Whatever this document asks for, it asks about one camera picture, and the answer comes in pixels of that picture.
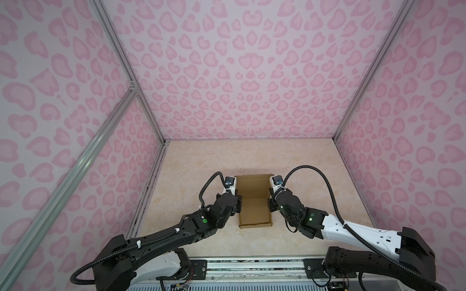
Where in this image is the brown cardboard box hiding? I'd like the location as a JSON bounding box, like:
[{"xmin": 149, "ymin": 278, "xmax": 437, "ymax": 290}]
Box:
[{"xmin": 236, "ymin": 174, "xmax": 273, "ymax": 229}]

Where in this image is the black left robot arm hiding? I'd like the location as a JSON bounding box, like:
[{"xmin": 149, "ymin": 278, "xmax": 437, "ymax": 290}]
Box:
[{"xmin": 92, "ymin": 192, "xmax": 242, "ymax": 291}]

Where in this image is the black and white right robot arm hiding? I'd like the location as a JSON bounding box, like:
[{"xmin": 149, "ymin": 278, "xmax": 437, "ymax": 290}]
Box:
[{"xmin": 268, "ymin": 187, "xmax": 444, "ymax": 291}]

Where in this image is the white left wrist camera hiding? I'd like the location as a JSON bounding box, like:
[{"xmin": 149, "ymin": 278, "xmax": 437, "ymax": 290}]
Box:
[{"xmin": 223, "ymin": 177, "xmax": 237, "ymax": 195}]

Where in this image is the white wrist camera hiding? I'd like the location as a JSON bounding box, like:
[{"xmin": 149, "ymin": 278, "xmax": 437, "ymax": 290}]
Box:
[
  {"xmin": 269, "ymin": 175, "xmax": 284, "ymax": 196},
  {"xmin": 223, "ymin": 177, "xmax": 237, "ymax": 195}
]

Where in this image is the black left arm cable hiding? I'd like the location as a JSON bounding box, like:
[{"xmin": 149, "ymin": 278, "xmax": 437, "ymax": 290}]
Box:
[{"xmin": 198, "ymin": 171, "xmax": 226, "ymax": 210}]

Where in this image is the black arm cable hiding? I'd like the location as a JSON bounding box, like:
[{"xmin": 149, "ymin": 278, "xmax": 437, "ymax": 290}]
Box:
[
  {"xmin": 282, "ymin": 165, "xmax": 447, "ymax": 291},
  {"xmin": 198, "ymin": 171, "xmax": 226, "ymax": 210}
]

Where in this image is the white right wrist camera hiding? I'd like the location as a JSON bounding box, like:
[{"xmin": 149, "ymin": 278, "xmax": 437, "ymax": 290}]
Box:
[{"xmin": 269, "ymin": 175, "xmax": 284, "ymax": 196}]

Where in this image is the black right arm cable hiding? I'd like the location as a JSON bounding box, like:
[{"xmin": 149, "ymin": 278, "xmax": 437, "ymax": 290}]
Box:
[{"xmin": 282, "ymin": 165, "xmax": 447, "ymax": 291}]

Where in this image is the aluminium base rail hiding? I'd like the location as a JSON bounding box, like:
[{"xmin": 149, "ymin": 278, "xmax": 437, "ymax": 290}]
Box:
[{"xmin": 96, "ymin": 254, "xmax": 421, "ymax": 291}]

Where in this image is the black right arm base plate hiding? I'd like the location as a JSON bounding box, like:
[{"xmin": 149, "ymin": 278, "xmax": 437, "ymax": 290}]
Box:
[{"xmin": 303, "ymin": 258, "xmax": 358, "ymax": 280}]

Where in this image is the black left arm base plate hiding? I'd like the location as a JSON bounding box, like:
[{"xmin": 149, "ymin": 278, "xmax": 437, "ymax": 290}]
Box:
[{"xmin": 156, "ymin": 259, "xmax": 208, "ymax": 281}]

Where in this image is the aluminium diagonal frame bar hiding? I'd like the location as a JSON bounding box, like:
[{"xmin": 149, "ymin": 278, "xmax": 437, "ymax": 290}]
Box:
[{"xmin": 0, "ymin": 87, "xmax": 138, "ymax": 288}]

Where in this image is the aluminium right corner post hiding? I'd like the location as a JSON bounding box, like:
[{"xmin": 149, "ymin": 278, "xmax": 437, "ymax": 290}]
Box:
[{"xmin": 333, "ymin": 0, "xmax": 418, "ymax": 144}]

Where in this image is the aluminium corner post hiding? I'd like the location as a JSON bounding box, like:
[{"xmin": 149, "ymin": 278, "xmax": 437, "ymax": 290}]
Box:
[
  {"xmin": 89, "ymin": 0, "xmax": 166, "ymax": 145},
  {"xmin": 333, "ymin": 0, "xmax": 418, "ymax": 144}
]

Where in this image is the aluminium left corner post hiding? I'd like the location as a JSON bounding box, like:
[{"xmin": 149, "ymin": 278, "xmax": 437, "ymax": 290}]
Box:
[{"xmin": 89, "ymin": 0, "xmax": 166, "ymax": 145}]

